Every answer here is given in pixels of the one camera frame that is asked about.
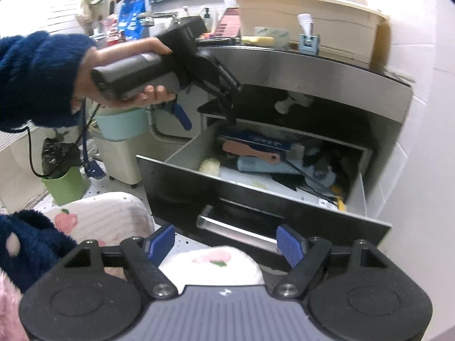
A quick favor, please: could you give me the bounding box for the yellow sponge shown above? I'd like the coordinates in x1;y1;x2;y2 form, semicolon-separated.
241;36;275;47

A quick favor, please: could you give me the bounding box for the cream trash bin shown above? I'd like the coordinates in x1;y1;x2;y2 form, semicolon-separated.
95;135;143;186

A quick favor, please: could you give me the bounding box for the pink flat spatula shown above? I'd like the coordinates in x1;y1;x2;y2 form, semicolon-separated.
222;140;281;165

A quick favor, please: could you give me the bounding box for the blue holder with white cone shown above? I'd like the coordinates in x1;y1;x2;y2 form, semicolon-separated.
297;13;321;56

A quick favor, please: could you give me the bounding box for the pink patterned box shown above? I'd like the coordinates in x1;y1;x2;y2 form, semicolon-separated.
212;6;243;39

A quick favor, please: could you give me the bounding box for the peach print pajama leg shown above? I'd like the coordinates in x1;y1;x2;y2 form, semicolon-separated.
158;244;266;288
45;191;156;246

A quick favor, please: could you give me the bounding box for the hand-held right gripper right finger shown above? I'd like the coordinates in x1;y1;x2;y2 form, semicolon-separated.
274;224;392;298

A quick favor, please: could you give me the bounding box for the person's right forearm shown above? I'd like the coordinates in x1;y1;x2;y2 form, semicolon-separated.
0;209;78;294

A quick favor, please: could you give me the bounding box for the cream plastic basin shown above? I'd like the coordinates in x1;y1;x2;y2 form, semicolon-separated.
229;0;390;62

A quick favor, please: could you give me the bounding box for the metal faucet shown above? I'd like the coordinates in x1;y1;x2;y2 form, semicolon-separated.
138;11;179;27

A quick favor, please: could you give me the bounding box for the white plastic knob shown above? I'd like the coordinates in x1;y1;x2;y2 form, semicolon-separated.
274;93;314;115

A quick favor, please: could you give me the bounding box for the green bin with black bag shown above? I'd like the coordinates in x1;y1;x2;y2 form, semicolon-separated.
40;138;90;207

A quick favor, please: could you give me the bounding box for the blue printed bag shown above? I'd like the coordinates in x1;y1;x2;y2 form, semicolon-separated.
118;0;147;41

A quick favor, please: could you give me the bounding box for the pink fuzzy cloth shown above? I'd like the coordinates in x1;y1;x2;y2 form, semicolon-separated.
0;269;30;341

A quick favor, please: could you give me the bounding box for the yellow item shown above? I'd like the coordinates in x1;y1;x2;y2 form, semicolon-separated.
333;185;346;212

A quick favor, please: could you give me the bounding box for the black drawer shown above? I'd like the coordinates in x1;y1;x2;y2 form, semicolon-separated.
136;117;392;258

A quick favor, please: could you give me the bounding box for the mint green bucket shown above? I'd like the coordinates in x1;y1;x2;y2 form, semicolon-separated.
95;107;149;140

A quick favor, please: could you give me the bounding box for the stainless steel cabinet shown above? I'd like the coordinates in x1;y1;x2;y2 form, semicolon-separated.
192;44;415;221

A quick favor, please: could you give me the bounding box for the black thin utensil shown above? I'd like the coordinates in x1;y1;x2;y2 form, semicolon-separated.
280;159;339;199

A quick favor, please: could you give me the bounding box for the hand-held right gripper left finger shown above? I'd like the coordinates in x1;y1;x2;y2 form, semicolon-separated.
53;224;178;298

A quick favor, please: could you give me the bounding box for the dark blue box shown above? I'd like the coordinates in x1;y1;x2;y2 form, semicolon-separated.
220;132;293;154

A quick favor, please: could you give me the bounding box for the white bristle brush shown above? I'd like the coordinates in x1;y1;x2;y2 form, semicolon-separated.
199;158;223;175

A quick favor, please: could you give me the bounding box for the light blue packet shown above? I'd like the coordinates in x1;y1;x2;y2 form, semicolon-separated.
236;155;303;175

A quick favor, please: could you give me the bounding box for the metal flexible hose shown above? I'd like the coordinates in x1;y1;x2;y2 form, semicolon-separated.
146;107;200;145

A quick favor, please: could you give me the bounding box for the black cable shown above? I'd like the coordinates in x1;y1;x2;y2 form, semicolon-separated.
22;99;101;179

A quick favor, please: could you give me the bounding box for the person's left hand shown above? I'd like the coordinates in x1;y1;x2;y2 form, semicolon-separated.
72;36;177;115

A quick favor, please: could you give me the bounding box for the blue strap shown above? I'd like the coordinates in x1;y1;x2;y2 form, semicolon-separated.
79;99;106;180

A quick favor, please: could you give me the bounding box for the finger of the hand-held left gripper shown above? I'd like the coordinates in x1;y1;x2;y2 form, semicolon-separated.
167;100;193;131
213;93;237;126

